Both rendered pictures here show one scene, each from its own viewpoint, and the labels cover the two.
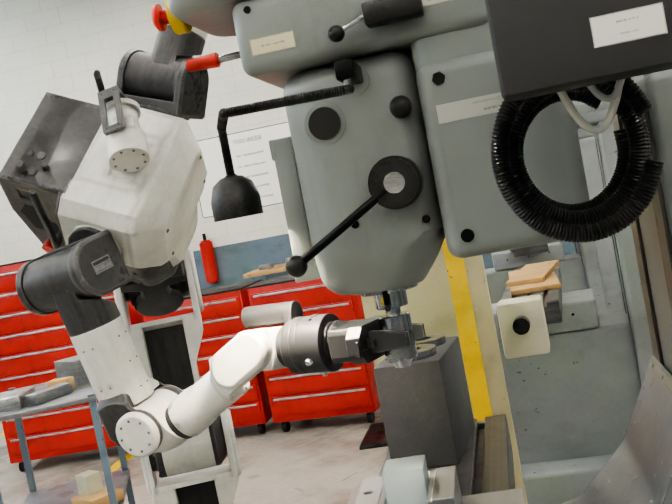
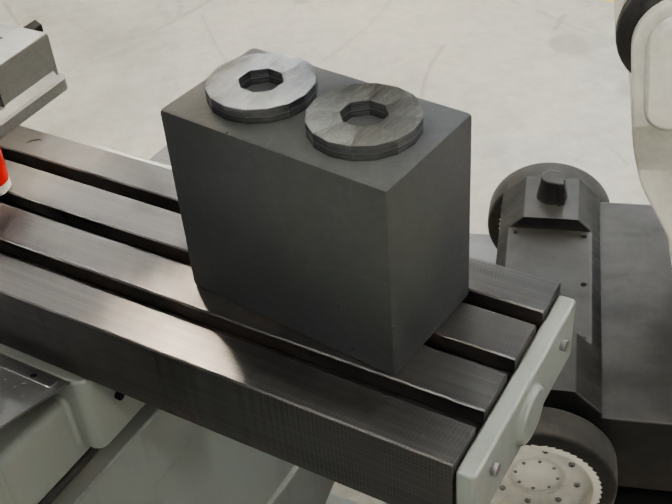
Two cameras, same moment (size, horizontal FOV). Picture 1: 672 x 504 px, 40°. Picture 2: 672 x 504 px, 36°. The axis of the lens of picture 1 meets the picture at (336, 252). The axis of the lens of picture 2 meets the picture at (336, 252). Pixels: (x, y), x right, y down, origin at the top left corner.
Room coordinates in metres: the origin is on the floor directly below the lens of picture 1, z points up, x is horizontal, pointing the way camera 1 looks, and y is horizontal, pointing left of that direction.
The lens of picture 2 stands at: (1.97, -0.76, 1.58)
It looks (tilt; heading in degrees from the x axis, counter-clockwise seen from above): 39 degrees down; 112
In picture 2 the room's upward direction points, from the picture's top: 5 degrees counter-clockwise
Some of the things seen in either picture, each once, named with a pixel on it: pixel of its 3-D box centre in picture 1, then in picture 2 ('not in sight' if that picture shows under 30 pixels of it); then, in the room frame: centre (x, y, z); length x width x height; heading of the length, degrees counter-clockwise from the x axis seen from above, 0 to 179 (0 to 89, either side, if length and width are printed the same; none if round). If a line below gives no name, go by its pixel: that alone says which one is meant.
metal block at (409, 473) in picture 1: (408, 486); not in sight; (1.17, -0.03, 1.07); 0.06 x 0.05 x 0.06; 171
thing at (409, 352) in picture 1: (398, 339); not in sight; (1.34, -0.07, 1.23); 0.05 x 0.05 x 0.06
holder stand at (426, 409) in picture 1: (426, 396); (321, 199); (1.70, -0.11, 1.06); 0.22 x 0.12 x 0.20; 163
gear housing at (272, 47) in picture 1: (369, 26); not in sight; (1.33, -0.11, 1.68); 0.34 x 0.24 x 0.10; 80
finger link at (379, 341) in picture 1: (388, 341); not in sight; (1.31, -0.05, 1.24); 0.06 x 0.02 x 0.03; 61
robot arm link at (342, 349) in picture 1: (343, 342); not in sight; (1.38, 0.01, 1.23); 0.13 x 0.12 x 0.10; 151
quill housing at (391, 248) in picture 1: (370, 177); not in sight; (1.33, -0.07, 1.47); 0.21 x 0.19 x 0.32; 170
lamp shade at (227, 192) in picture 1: (234, 196); not in sight; (1.34, 0.13, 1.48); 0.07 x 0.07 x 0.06
